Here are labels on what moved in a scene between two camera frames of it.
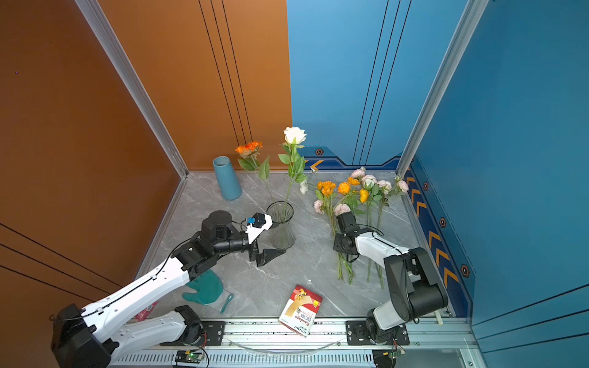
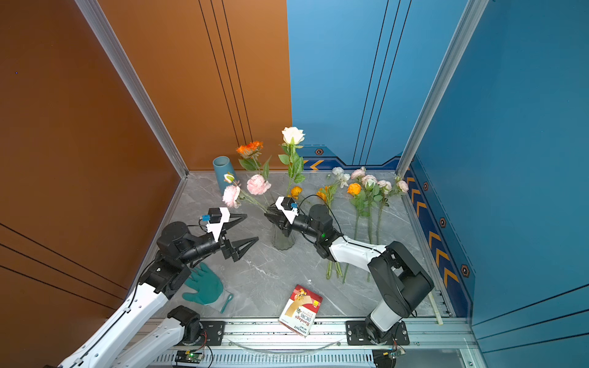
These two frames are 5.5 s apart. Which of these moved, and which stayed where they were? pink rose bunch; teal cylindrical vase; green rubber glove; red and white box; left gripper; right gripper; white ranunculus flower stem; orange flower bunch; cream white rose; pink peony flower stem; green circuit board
Moved: right gripper; left gripper; orange flower bunch; white ranunculus flower stem; pink peony flower stem
Stayed: teal cylindrical vase; red and white box; green rubber glove; pink rose bunch; cream white rose; green circuit board
